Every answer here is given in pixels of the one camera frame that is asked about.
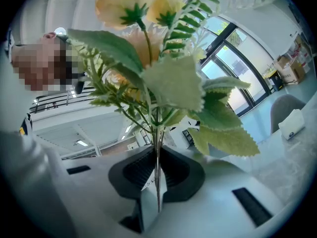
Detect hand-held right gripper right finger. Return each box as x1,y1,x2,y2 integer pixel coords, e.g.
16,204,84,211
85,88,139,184
158,145,298,238

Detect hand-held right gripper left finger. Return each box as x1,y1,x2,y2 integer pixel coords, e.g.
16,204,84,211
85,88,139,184
4,131,160,238

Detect peach and yellow flowers bunch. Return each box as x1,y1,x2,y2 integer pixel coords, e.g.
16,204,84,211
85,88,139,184
66,0,261,212

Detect grey marble table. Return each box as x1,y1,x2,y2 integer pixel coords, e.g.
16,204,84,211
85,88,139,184
242,97,317,208

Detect grey upholstered chair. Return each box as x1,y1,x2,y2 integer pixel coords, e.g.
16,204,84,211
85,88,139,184
270,94,308,135

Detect black framed glass doors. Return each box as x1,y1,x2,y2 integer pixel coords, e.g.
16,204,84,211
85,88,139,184
198,16,275,116

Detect black bin with yellow lid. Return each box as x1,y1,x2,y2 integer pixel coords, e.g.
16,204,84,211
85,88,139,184
268,72,283,92

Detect person's head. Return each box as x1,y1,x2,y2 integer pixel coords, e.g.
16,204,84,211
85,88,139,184
9,31,85,94

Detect cardboard boxes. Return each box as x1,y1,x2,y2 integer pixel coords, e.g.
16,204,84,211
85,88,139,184
274,56,307,85

